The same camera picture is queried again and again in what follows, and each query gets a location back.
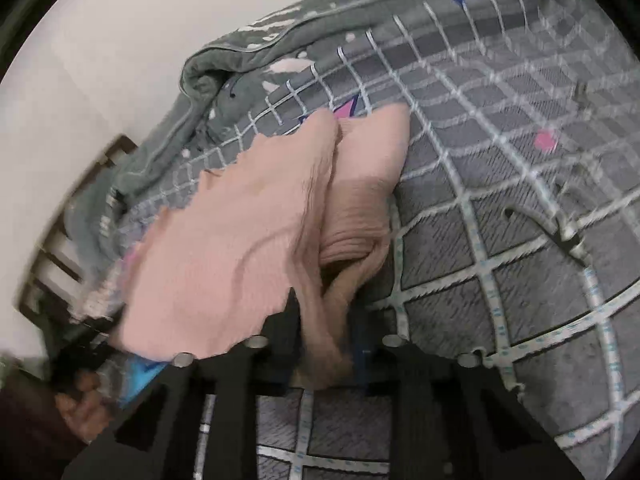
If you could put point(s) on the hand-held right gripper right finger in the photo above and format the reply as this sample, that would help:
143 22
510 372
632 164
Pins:
380 365

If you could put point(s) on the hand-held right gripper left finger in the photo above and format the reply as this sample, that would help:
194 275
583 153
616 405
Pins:
270 360

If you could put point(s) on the pink knit sweater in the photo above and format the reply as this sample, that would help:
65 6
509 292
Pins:
225 240

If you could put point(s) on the person's left hand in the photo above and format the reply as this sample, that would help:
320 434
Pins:
85 410

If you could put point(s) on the dark wooden headboard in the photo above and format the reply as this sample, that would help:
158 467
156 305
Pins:
120 147

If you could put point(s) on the grey checked star-print sheet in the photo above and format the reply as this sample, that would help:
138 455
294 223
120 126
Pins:
500 160

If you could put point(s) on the grey fleece quilt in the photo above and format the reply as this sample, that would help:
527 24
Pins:
240 60

